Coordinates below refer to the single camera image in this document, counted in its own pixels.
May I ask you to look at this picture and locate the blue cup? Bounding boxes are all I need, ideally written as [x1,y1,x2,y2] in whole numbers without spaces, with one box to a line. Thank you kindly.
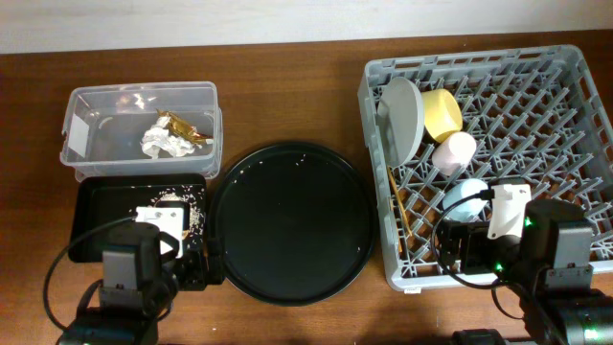
[442,178,488,222]

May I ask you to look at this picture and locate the wooden chopstick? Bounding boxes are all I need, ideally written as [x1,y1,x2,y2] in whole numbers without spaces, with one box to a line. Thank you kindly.
[391,195,404,257]
[386,166,413,237]

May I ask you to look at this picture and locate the food scraps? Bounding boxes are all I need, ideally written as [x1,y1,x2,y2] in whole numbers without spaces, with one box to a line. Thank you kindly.
[132,189,205,246]

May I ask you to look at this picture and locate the pink cup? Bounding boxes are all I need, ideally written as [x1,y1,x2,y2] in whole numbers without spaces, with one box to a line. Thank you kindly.
[432,131,477,176]

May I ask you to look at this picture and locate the yellow bowl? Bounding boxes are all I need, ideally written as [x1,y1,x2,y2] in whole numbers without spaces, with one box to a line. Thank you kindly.
[421,89,463,143]

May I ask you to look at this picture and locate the white tissue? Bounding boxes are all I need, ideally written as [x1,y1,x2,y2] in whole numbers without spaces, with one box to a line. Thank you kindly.
[141,116,195,159]

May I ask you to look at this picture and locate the golden wrapper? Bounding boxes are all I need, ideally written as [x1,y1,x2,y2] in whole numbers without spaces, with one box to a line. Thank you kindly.
[157,109,214,145]

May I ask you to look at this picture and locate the grey plate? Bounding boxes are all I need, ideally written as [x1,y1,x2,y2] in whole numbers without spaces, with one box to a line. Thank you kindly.
[377,77,424,167]

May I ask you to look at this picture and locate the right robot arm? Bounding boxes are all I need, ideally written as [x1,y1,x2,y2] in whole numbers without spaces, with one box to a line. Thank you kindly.
[433,199,612,344]

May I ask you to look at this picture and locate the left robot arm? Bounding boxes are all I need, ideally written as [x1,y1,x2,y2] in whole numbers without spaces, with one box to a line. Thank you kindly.
[43,218,224,345]

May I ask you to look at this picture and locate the grey dishwasher rack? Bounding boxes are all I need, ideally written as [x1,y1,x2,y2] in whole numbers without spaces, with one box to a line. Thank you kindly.
[357,45,612,293]

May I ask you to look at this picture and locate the round black tray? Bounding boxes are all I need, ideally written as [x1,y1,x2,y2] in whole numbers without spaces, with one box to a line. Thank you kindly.
[206,142,379,307]

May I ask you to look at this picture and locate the black rectangular tray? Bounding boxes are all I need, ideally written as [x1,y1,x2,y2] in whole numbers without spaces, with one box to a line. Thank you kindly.
[70,173,206,240]

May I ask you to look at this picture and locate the clear plastic bin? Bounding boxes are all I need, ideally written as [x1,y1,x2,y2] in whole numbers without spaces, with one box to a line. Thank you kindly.
[59,81,223,182]

